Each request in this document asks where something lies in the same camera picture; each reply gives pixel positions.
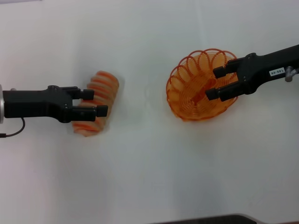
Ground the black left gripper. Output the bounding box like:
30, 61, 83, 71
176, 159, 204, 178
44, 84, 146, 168
2, 85, 109, 124

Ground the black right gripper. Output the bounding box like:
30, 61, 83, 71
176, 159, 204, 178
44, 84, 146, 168
205, 44, 299, 102

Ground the orange striped bread roll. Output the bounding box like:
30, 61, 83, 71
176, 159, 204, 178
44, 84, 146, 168
71, 70, 120, 138

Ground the orange woven plastic basket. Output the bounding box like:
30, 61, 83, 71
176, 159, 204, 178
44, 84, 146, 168
165, 48, 239, 123

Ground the silver right cable connector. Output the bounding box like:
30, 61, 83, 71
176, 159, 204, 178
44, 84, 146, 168
284, 66, 299, 83

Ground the thin dark cable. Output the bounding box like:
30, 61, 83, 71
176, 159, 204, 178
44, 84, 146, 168
0, 117, 26, 139

